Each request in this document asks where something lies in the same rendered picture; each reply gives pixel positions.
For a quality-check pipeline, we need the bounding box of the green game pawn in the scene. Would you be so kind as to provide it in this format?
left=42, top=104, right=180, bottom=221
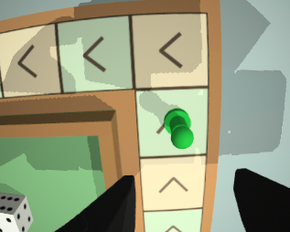
left=164, top=109, right=195, bottom=149

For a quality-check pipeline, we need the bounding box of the wooden game board with green tray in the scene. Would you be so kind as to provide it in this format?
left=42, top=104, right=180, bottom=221
left=0, top=12, right=210, bottom=232

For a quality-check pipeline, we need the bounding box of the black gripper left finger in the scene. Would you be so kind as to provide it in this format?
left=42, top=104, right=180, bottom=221
left=53, top=175, right=136, bottom=232

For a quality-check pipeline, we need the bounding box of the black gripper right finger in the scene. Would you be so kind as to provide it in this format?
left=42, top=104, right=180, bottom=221
left=233, top=168, right=290, bottom=232

